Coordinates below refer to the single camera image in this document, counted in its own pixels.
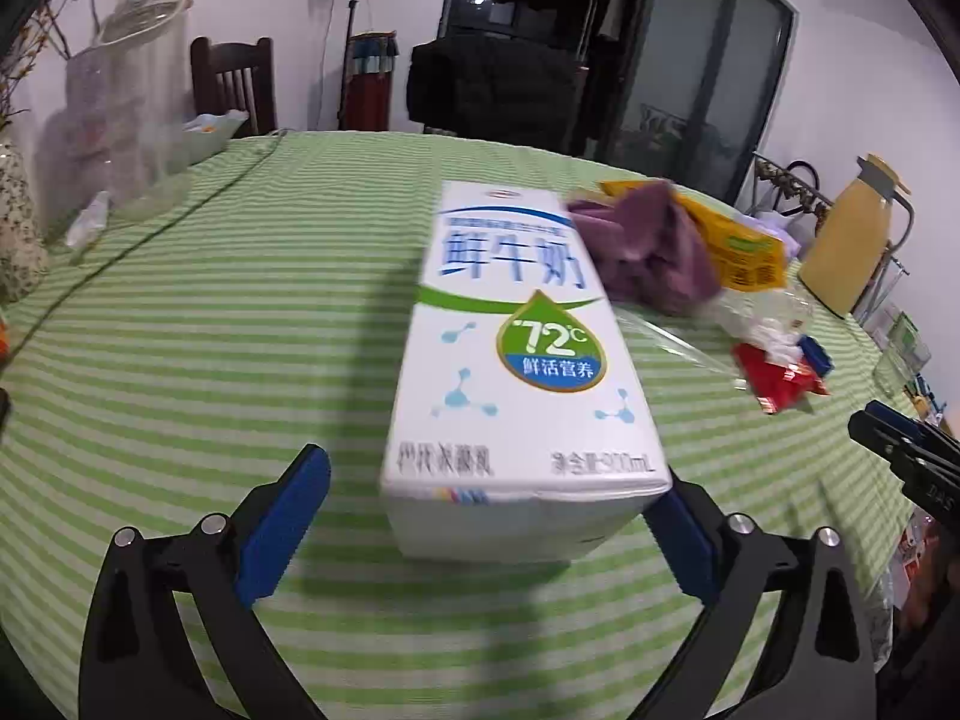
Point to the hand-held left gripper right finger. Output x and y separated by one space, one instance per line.
686 544

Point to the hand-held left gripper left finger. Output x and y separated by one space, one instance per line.
289 517

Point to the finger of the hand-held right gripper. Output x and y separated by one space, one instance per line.
900 450
904 421

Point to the red snack wrapper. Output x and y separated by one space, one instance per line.
776 382

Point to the white milk carton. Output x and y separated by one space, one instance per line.
517 360

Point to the green paper bag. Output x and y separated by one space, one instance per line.
909 334

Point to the blue jar lid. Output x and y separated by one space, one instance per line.
816 356

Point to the crumpled white tissue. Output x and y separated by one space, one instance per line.
776 341

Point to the yellow thermos jug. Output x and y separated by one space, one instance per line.
847 255

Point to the clear plastic bottle pale cap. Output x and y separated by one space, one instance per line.
757 311

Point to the green checked tablecloth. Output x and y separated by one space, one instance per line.
225 330

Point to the yellow printed package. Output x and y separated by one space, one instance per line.
739 255

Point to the metal drying rack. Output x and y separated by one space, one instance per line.
791 191

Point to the purple crumpled cloth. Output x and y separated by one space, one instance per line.
652 247

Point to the small white crumpled wrapper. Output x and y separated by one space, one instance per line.
88 219

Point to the floral ceramic vase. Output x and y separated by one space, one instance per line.
19 232

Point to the white dish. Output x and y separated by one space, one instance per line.
214 127

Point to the sliding glass door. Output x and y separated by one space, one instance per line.
675 75

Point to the dark wooden chair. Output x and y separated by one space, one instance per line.
232 82

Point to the red blue fabric bag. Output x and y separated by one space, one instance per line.
369 82

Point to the tall clear lidded container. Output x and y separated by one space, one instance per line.
127 105

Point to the black jacket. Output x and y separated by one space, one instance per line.
495 94

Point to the dried flowers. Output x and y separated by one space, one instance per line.
67 0

